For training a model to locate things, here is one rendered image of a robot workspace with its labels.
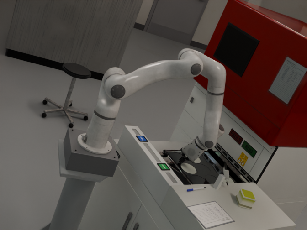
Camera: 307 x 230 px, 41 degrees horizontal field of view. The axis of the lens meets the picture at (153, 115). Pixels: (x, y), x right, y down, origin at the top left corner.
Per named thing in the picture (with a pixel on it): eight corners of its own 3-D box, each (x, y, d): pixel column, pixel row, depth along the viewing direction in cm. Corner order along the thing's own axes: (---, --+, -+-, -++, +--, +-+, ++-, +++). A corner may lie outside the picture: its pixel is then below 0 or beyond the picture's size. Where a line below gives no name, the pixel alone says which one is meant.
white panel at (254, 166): (178, 126, 304) (199, 79, 288) (246, 201, 246) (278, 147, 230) (175, 126, 302) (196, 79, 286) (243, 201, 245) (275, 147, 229)
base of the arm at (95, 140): (81, 152, 206) (92, 120, 199) (73, 132, 221) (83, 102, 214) (115, 156, 215) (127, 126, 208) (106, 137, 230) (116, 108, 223)
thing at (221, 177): (219, 185, 221) (230, 165, 216) (224, 190, 219) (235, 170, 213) (211, 185, 218) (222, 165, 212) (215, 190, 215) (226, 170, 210)
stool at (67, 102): (86, 109, 458) (100, 66, 436) (88, 133, 414) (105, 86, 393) (42, 98, 441) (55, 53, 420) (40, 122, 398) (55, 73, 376)
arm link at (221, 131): (208, 149, 226) (209, 142, 234) (224, 135, 220) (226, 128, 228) (197, 140, 225) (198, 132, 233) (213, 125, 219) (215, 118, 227)
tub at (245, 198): (246, 201, 217) (252, 191, 214) (251, 210, 210) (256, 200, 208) (234, 197, 216) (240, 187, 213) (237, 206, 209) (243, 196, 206)
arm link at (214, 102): (222, 100, 205) (216, 151, 218) (224, 88, 219) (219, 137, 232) (204, 97, 206) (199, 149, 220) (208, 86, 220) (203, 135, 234)
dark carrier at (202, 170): (207, 153, 267) (208, 152, 267) (240, 187, 243) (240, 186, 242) (166, 151, 247) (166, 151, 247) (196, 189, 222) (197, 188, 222)
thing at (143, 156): (129, 144, 253) (137, 126, 248) (174, 206, 214) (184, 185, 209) (116, 144, 248) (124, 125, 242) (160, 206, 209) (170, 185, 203)
